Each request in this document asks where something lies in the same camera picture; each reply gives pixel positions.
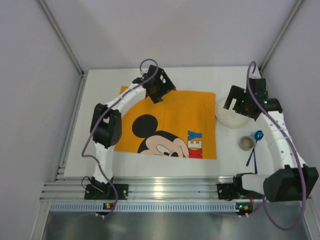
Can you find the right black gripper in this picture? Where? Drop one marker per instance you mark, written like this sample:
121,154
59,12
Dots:
236,100

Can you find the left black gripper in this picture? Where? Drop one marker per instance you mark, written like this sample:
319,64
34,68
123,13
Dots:
161,87

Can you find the white round plate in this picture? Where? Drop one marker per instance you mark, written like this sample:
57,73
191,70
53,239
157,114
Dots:
228,117

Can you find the orange Mickey placemat cloth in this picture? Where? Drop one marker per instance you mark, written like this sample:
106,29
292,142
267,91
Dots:
182,125

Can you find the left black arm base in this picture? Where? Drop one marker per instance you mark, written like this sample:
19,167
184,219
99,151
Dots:
94,192

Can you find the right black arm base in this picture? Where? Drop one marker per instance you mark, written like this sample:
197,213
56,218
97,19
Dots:
231,191

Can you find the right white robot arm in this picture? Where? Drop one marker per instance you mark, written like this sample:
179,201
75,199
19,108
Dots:
292,179

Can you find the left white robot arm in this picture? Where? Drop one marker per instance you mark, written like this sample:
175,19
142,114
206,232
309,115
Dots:
106,124

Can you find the blue fork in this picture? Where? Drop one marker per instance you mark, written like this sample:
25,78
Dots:
255,155

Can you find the blue spoon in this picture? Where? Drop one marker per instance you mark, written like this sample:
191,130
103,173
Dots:
260,137

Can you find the slotted grey cable duct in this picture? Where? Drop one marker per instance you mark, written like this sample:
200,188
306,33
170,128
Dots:
148,207

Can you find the aluminium mounting rail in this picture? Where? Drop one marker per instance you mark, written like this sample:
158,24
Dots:
145,188

